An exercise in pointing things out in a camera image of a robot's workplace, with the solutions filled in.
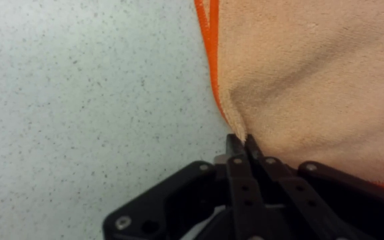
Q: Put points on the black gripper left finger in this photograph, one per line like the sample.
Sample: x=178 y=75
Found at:
x=223 y=199

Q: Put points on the peach towel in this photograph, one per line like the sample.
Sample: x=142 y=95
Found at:
x=305 y=77

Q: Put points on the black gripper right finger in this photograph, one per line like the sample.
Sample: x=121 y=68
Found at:
x=334 y=204

